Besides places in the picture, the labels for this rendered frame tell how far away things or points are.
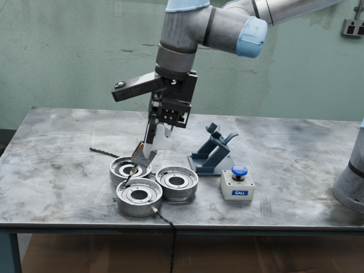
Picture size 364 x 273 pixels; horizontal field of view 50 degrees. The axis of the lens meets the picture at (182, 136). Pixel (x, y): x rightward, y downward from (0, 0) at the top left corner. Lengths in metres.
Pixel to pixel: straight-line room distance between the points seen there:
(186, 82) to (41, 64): 1.87
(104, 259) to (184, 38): 0.67
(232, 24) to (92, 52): 1.84
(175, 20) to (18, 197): 0.54
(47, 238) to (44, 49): 1.55
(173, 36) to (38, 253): 0.73
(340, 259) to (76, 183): 0.81
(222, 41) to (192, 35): 0.06
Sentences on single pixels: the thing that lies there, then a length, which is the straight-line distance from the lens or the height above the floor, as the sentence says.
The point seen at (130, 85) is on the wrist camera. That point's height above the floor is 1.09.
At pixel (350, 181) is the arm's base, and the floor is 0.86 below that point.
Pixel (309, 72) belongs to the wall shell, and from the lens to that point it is 2.77.
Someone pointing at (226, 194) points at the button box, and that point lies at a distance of 0.97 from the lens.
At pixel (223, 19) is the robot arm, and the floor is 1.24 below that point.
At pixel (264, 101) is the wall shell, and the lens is 2.74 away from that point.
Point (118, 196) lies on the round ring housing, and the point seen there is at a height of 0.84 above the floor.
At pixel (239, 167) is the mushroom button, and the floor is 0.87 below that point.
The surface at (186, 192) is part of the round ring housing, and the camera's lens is 0.94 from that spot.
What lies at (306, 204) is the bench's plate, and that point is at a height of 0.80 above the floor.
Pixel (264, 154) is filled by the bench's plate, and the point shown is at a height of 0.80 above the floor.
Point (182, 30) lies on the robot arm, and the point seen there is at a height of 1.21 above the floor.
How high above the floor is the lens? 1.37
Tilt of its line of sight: 27 degrees down
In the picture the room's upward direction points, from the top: 6 degrees clockwise
